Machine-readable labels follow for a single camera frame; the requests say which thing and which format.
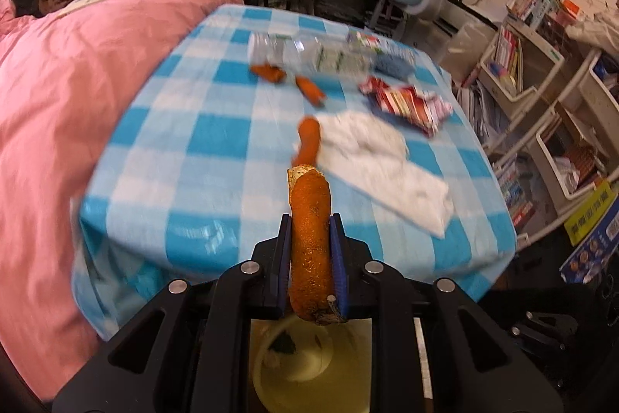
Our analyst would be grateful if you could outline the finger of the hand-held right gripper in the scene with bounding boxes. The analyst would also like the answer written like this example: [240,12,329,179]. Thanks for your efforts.
[508,307,581,352]

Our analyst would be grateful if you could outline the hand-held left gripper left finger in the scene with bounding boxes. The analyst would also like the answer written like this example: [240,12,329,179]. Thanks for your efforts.
[51,214,294,413]

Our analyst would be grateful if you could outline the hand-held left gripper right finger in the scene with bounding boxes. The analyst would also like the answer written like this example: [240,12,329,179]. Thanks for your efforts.
[329,214,564,413]

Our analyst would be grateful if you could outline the long orange peel strip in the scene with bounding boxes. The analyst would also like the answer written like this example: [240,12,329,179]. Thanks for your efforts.
[286,166,347,327]

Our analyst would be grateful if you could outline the yellow plastic trash bin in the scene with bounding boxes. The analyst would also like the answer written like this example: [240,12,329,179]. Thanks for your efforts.
[249,316,373,413]

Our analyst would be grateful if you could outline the red snack wrapper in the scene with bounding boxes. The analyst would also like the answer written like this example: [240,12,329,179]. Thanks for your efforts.
[359,77,454,137]

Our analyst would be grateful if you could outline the clear plastic bottle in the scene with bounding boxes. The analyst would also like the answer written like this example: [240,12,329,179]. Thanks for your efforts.
[248,32,373,73]

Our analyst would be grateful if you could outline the blue cardboard box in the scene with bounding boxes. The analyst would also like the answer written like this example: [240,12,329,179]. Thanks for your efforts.
[560,195,619,283]

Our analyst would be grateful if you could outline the white tissue paper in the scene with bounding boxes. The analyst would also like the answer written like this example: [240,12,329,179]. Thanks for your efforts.
[314,112,455,240]

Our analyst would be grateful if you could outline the curved orange peel piece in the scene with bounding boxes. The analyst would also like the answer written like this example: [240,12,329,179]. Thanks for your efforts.
[292,115,321,165]

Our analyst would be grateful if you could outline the blue white checked tablecloth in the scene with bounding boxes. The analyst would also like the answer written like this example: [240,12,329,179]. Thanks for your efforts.
[72,4,517,341]

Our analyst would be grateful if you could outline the small orange peel piece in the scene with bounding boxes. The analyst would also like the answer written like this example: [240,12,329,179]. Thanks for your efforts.
[295,75,326,106]

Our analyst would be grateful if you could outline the chunky orange peel piece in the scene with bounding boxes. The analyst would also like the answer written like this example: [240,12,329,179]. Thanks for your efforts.
[250,62,287,84]

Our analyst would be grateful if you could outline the stack of papers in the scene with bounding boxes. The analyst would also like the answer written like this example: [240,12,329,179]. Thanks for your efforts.
[457,81,495,143]

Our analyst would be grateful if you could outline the blue crumpled wrapper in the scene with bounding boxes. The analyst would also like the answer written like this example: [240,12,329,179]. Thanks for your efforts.
[373,50,417,80]

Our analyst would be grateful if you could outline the pink blanket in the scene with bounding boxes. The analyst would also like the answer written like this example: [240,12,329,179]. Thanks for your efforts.
[0,0,245,399]

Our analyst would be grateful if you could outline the translucent plastic bag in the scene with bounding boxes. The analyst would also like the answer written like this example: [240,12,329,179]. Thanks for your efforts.
[438,19,501,75]

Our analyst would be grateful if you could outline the white shelf cart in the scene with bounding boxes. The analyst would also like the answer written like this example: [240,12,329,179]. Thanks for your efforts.
[476,14,619,244]

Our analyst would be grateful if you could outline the books in cart tray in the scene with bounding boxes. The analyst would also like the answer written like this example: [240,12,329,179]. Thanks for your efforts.
[492,28,524,91]

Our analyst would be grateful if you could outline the white cloth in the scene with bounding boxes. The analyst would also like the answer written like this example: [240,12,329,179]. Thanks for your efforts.
[566,14,619,51]

